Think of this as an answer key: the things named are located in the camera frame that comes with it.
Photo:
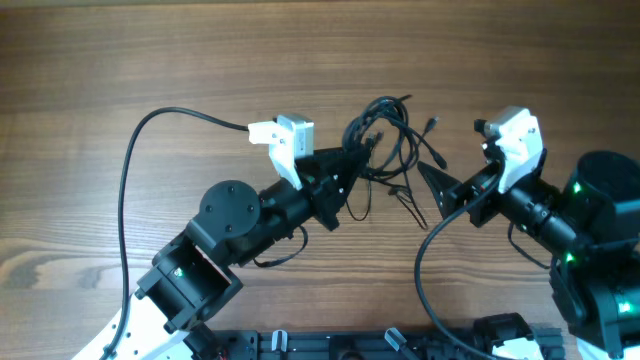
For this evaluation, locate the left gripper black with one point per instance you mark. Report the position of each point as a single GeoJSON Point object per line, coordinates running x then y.
{"type": "Point", "coordinates": [328, 185]}

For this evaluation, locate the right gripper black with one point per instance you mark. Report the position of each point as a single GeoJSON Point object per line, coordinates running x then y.
{"type": "Point", "coordinates": [446, 186]}

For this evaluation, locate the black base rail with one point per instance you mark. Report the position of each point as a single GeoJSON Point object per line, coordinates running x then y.
{"type": "Point", "coordinates": [253, 345]}

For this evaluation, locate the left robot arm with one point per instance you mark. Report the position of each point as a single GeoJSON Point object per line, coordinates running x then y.
{"type": "Point", "coordinates": [190, 279]}

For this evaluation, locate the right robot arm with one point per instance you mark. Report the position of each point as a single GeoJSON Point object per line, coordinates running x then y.
{"type": "Point", "coordinates": [590, 227]}

